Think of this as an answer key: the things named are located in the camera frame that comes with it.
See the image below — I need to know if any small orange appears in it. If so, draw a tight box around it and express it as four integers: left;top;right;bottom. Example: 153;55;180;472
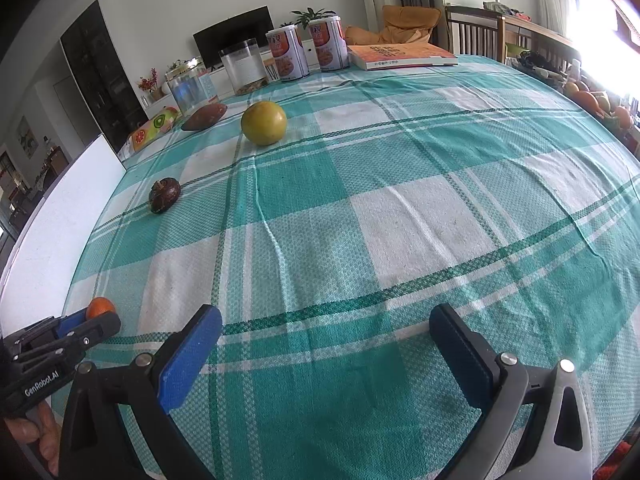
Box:
86;297;116;320

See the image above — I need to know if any dark mangosteen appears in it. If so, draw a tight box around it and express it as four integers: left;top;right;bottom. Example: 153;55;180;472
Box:
148;178;181;214

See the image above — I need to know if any green apple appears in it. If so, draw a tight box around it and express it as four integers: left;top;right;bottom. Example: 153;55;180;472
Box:
241;101;288;146

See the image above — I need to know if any person left hand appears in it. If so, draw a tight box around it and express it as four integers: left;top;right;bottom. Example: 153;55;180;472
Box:
4;401;61;478

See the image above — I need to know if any white cardboard box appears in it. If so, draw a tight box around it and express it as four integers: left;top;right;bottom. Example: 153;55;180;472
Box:
1;136;125;336

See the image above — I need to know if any fruit print pouch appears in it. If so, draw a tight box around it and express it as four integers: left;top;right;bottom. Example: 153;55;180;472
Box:
117;106;181;162

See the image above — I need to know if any teal plaid tablecloth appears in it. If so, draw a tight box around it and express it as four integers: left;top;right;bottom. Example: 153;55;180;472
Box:
65;56;639;479

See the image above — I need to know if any far reddish sweet potato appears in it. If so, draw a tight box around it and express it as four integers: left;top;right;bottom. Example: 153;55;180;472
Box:
181;102;228;131

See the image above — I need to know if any red flower vase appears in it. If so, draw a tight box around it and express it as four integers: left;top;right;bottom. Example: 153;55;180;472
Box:
138;68;163;102

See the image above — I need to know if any dark bookshelf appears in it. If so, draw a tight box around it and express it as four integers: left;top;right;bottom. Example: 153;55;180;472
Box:
61;1;148;152

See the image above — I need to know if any clear jar gold lid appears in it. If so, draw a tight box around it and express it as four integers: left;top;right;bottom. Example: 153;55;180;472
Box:
165;56;218;117

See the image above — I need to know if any clear canister black lid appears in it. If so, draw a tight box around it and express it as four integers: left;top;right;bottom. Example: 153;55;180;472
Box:
220;38;269;96

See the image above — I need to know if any tray of mixed fruit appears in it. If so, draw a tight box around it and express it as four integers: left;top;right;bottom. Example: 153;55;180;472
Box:
563;80;634;133

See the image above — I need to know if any black television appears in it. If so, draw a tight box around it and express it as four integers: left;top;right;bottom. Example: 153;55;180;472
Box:
193;6;273;68

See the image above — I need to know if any left red white can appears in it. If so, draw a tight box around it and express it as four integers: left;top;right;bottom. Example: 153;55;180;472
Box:
266;25;309;82

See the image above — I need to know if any red white can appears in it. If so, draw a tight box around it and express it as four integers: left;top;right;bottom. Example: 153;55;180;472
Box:
308;15;349;72
266;25;309;82

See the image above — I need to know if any right red white can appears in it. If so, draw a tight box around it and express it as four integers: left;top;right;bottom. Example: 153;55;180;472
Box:
308;15;349;72

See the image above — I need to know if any large potted plant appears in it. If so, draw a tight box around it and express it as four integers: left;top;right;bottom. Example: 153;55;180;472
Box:
292;8;335;28

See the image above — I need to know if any wooden chair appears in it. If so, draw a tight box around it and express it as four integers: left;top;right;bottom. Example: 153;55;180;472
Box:
445;6;506;64

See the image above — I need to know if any orange book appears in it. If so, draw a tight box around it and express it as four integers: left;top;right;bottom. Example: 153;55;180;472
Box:
348;42;458;70

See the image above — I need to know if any orange lounge chair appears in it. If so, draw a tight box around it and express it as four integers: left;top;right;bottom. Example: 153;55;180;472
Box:
345;6;442;46

